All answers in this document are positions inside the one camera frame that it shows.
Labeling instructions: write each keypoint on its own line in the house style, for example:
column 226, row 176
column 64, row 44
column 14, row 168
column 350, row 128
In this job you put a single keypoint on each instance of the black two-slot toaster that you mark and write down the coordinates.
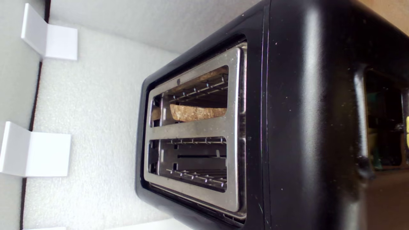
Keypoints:
column 303, row 127

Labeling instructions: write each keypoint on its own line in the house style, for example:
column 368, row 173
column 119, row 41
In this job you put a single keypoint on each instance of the brown bread slice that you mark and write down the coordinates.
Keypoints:
column 198, row 113

